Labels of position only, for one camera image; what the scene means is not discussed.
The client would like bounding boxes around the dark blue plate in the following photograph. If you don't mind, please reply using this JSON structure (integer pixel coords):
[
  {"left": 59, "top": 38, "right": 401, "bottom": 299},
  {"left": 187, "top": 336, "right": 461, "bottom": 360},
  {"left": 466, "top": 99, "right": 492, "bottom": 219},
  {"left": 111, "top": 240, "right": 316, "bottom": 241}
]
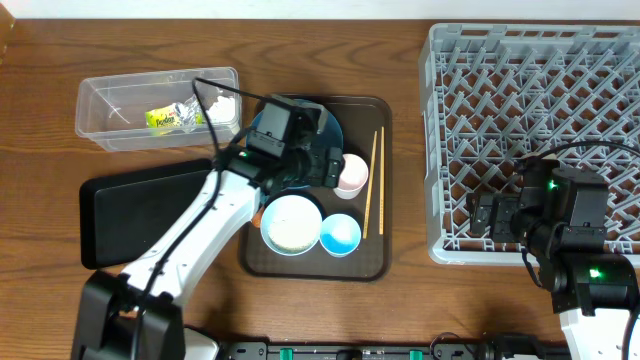
[{"left": 246, "top": 94, "right": 343, "bottom": 194}]

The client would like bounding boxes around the pink plastic cup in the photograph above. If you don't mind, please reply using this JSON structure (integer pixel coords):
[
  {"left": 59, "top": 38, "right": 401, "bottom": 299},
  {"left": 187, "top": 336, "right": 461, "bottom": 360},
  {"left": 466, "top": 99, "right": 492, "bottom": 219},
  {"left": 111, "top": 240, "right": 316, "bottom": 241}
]
[{"left": 333, "top": 154, "right": 369, "bottom": 200}]

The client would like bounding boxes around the light blue rice bowl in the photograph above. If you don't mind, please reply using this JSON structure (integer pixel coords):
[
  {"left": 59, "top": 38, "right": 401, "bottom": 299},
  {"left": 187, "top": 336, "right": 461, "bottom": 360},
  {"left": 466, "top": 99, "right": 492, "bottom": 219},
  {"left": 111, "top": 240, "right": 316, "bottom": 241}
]
[{"left": 260, "top": 195, "right": 323, "bottom": 256}]

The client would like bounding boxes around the white tissue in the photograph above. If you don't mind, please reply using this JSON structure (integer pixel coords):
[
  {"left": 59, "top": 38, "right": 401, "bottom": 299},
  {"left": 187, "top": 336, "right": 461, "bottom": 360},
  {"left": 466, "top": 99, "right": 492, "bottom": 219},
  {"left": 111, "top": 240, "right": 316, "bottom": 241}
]
[{"left": 206, "top": 96, "right": 237, "bottom": 124}]

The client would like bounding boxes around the yellow foil snack wrapper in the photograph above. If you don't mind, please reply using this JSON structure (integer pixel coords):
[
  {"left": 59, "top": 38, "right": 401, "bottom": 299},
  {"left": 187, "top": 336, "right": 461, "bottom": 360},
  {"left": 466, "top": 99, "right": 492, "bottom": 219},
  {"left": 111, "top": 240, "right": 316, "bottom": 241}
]
[{"left": 145, "top": 95, "right": 205, "bottom": 128}]

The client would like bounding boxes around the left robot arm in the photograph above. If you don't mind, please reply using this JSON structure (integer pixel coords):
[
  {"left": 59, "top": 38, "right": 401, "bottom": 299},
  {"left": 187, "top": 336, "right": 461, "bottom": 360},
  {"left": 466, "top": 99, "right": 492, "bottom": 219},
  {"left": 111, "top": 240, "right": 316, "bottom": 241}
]
[{"left": 71, "top": 95, "right": 344, "bottom": 359}]

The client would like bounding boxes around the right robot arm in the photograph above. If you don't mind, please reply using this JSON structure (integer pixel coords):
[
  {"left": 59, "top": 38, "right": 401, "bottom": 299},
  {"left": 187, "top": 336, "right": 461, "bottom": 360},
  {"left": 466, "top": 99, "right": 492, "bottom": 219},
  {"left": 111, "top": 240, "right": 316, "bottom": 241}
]
[{"left": 467, "top": 157, "right": 639, "bottom": 359}]

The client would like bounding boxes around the grey dishwasher rack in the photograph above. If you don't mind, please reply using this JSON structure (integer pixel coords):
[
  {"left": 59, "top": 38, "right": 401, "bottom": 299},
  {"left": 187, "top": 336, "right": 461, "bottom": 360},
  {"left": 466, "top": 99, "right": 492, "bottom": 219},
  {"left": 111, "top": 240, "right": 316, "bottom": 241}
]
[{"left": 419, "top": 23, "right": 639, "bottom": 266}]

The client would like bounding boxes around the black waste tray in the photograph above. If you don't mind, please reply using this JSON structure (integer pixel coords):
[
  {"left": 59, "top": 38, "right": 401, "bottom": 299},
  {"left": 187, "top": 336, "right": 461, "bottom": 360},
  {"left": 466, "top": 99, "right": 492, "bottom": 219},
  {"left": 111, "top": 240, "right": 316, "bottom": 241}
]
[{"left": 79, "top": 159, "right": 212, "bottom": 270}]

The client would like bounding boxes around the left wooden chopstick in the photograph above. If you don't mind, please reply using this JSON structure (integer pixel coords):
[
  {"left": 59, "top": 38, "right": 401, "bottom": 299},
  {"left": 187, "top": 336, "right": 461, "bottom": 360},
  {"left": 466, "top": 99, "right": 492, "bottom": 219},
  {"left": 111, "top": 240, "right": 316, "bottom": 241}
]
[{"left": 362, "top": 130, "right": 378, "bottom": 239}]

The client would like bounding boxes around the wooden chopstick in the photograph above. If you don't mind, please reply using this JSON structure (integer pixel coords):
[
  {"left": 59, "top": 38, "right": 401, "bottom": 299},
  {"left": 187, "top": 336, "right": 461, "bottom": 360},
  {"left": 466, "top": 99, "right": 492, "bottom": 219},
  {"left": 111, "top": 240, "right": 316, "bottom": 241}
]
[
  {"left": 362, "top": 130, "right": 378, "bottom": 239},
  {"left": 379, "top": 126, "right": 385, "bottom": 236}
]

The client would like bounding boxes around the dark brown serving tray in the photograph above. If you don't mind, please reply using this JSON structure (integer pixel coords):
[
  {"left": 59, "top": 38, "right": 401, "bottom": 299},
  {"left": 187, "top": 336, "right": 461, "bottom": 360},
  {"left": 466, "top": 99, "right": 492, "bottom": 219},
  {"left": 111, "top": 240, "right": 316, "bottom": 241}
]
[{"left": 238, "top": 94, "right": 392, "bottom": 282}]

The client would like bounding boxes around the right wooden chopstick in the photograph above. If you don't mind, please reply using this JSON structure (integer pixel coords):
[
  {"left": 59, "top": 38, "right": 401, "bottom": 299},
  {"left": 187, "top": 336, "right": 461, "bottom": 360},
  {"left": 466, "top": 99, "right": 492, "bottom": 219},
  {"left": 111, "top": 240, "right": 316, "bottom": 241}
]
[{"left": 379, "top": 126, "right": 385, "bottom": 236}]

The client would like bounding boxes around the orange carrot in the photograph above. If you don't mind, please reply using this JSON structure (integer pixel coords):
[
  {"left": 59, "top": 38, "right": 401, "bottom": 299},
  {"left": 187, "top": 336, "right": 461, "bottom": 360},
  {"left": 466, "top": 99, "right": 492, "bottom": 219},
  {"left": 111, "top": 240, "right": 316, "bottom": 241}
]
[{"left": 251, "top": 207, "right": 265, "bottom": 228}]

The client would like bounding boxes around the clear plastic bin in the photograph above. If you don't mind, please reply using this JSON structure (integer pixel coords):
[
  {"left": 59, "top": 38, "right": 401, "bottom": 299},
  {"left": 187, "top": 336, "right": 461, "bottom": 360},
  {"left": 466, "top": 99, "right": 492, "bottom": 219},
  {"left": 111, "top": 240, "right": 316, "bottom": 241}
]
[{"left": 75, "top": 67, "right": 242, "bottom": 152}]

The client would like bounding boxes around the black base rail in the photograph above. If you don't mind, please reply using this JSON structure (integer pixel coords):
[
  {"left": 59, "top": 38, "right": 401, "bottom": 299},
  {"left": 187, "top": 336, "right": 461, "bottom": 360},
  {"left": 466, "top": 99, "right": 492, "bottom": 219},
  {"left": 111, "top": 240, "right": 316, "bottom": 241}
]
[{"left": 217, "top": 341, "right": 571, "bottom": 360}]

